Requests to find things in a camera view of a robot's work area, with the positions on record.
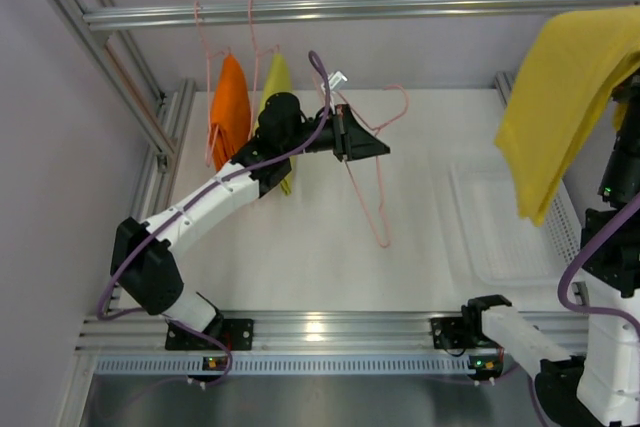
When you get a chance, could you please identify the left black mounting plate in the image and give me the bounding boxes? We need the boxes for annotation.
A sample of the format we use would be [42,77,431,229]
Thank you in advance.
[165,318,254,351]

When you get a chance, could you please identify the aluminium hanging rail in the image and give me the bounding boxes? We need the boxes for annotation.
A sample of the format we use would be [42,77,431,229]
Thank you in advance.
[83,0,639,32]

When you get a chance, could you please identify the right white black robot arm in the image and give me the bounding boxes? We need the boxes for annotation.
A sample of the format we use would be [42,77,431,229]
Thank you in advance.
[461,75,639,426]

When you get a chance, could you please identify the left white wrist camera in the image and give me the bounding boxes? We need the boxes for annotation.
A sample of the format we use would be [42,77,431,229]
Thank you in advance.
[321,70,348,95]

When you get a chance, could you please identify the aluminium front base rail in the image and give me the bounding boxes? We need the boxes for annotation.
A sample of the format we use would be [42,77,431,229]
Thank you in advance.
[74,309,591,354]

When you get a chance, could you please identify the olive green trousers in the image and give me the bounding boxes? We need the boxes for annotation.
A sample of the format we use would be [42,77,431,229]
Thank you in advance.
[256,53,296,196]

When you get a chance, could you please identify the orange trousers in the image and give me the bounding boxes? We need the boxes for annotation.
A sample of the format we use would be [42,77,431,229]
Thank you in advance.
[208,55,251,170]

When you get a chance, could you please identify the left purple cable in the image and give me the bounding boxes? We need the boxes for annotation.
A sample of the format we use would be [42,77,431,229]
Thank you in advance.
[96,50,335,388]

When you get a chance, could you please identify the white plastic basket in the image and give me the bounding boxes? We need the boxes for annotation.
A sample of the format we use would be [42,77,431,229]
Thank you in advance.
[450,156,581,288]

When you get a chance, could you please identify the black mounting plate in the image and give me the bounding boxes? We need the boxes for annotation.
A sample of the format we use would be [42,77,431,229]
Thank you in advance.
[165,318,254,351]
[430,316,492,350]

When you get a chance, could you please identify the left aluminium frame struts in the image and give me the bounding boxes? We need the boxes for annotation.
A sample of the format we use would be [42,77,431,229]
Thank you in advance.
[9,0,196,173]

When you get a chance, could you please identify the yellow trousers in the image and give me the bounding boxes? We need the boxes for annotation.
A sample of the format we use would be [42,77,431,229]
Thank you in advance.
[494,6,639,226]

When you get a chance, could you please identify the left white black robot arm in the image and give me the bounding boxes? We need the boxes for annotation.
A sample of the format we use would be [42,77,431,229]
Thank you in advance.
[111,92,390,338]

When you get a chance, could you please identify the pink hanger of green trousers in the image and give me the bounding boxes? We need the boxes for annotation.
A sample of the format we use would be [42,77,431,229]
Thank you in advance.
[247,0,280,121]

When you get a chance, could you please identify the pink hanger with orange trousers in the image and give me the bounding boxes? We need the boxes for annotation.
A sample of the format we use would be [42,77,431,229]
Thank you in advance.
[193,0,231,167]

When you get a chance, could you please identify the grey slotted cable duct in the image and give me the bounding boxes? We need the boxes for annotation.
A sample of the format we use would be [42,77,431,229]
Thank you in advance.
[95,354,480,376]

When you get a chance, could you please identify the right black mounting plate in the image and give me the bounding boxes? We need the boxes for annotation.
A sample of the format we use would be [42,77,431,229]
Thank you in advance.
[430,316,492,350]

